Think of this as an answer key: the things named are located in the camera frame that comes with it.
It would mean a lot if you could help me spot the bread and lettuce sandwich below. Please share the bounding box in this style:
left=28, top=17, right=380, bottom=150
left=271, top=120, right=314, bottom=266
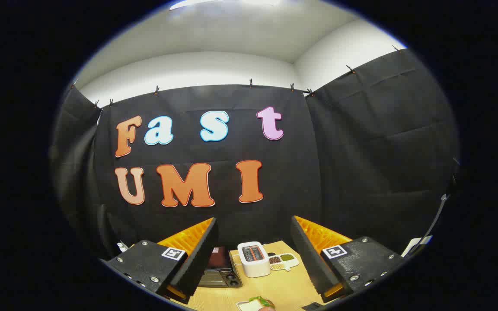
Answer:
left=237, top=296, right=275, bottom=311

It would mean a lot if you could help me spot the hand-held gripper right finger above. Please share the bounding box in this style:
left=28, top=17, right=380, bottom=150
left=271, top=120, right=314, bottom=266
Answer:
left=291, top=215, right=405, bottom=303

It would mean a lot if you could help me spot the ceiling light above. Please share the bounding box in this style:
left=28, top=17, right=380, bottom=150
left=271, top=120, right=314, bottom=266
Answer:
left=169, top=0, right=282, bottom=10

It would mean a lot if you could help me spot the white pop-up toaster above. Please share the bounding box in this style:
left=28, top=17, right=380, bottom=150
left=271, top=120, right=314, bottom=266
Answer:
left=237, top=241, right=271, bottom=278

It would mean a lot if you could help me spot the row of black clips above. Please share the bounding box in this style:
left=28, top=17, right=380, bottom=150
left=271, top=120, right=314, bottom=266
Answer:
left=71, top=45, right=403, bottom=108

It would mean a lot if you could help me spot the black toaster oven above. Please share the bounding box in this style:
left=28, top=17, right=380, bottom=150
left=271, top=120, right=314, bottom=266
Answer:
left=197, top=246, right=243, bottom=288

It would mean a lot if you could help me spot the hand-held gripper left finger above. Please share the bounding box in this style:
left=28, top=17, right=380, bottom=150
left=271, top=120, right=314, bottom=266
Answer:
left=105, top=217, right=220, bottom=303

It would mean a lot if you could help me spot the small white bean dish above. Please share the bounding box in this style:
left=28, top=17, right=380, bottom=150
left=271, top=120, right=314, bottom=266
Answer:
left=268, top=253, right=300, bottom=272

